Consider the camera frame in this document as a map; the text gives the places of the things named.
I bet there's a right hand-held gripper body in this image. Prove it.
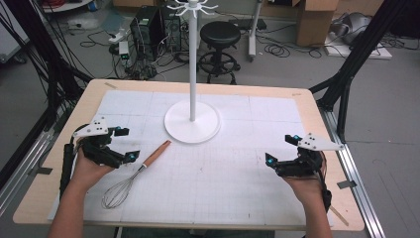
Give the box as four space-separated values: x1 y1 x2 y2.
275 132 345 179

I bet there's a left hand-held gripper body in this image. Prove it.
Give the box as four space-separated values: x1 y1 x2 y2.
72 116 124 169

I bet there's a wire whisk with wooden handle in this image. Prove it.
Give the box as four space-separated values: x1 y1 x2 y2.
101 139 172 210

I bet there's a white rack stand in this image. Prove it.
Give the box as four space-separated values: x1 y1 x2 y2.
163 0 222 145

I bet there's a person's left hand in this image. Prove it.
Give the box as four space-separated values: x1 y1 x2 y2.
70 138 116 192

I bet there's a person's right hand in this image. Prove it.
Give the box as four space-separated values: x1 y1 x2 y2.
282 150 329 206

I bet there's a white grid mat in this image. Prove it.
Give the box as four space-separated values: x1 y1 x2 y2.
48 89 335 228

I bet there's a thin wooden stick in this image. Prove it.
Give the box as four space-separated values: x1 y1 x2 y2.
329 204 350 228

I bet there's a white power adapter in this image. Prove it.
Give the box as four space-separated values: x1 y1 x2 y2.
117 41 131 61

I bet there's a white power strip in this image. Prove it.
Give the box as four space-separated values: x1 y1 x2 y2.
108 27 132 45

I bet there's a person's dark clothing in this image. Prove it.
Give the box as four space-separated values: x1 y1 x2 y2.
113 226 275 238

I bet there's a black computer tower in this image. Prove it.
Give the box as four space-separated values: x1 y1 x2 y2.
160 14 183 54
129 6 163 62

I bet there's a white flat board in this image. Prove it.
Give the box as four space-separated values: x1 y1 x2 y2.
322 32 394 61

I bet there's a white stand leg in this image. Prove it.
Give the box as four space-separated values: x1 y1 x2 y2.
247 0 264 62

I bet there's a tall cardboard box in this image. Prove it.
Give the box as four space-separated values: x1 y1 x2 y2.
295 0 340 48

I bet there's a black flat device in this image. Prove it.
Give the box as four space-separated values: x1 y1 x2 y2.
228 17 268 32

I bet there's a black round stool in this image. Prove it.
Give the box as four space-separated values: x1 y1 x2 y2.
197 21 243 85

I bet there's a grey appliance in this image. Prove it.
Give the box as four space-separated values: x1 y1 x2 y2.
330 12 373 46

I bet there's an aluminium rail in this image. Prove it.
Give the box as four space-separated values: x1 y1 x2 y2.
0 127 57 217
317 108 386 238

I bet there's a black metal frame stand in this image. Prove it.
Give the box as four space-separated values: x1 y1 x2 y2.
308 0 411 144
0 0 94 190

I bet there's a coiled black floor cable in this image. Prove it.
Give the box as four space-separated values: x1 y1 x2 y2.
262 42 292 60

